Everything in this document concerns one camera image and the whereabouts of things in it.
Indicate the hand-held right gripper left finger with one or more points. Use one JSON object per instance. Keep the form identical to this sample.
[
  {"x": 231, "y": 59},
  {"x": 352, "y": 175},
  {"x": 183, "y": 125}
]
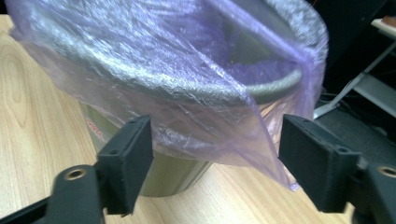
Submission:
[{"x": 127, "y": 161}]

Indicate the white metal stand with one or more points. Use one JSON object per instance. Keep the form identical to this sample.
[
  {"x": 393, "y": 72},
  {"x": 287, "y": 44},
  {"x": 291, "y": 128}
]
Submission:
[{"x": 367, "y": 84}]

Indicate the purple plastic bag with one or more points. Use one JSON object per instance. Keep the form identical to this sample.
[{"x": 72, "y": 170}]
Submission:
[{"x": 149, "y": 62}]

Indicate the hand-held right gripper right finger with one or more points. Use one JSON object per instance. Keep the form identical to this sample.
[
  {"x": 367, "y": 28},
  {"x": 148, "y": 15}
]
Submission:
[{"x": 314, "y": 161}]

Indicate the green plastic bin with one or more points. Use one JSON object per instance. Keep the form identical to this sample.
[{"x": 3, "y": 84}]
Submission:
[{"x": 168, "y": 174}]

